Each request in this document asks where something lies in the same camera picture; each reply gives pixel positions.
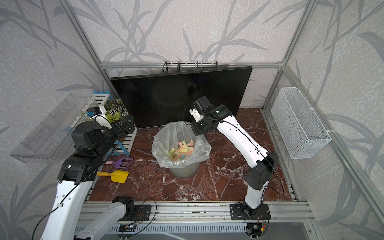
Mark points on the clear acrylic wall shelf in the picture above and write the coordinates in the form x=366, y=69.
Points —
x=51, y=140

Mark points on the green potted plant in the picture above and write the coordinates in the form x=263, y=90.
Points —
x=115, y=110

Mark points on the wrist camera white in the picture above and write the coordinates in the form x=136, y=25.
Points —
x=196, y=115
x=99, y=115

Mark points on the white wire mesh basket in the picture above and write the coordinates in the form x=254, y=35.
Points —
x=300, y=127

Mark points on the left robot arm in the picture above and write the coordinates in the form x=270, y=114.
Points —
x=92, y=139

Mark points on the trash bin with plastic bag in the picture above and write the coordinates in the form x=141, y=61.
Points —
x=178, y=149

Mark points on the black flat monitor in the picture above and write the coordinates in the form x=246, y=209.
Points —
x=159, y=99

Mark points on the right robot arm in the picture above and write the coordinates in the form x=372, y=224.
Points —
x=262, y=163

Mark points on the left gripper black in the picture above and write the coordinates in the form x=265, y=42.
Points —
x=129, y=127

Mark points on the blue white slatted crate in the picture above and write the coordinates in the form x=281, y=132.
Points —
x=124, y=146

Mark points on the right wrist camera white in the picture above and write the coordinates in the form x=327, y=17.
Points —
x=196, y=115

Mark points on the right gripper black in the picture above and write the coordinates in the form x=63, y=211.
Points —
x=196, y=132

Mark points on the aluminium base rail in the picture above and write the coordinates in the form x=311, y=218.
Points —
x=204, y=212

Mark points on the yellow sticky note pad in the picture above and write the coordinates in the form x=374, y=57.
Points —
x=117, y=176

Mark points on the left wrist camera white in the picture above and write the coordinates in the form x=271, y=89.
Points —
x=99, y=115

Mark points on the purple sticky note pad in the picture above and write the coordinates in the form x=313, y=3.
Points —
x=123, y=163

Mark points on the black wire rack behind monitor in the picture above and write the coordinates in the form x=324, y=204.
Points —
x=175, y=67

